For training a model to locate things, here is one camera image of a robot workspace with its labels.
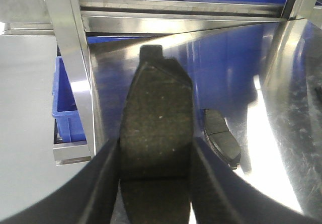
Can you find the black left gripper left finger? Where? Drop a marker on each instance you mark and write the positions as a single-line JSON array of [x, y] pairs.
[[88, 197]]

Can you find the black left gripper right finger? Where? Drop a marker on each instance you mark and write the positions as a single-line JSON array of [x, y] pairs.
[[219, 195]]

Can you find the grey brake pad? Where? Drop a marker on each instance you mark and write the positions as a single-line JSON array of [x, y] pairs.
[[155, 140], [222, 140]]

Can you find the blue bin beside rack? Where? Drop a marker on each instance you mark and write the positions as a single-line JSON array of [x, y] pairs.
[[64, 109]]

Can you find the stainless steel rack frame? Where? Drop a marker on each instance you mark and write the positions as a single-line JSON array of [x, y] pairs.
[[71, 20]]

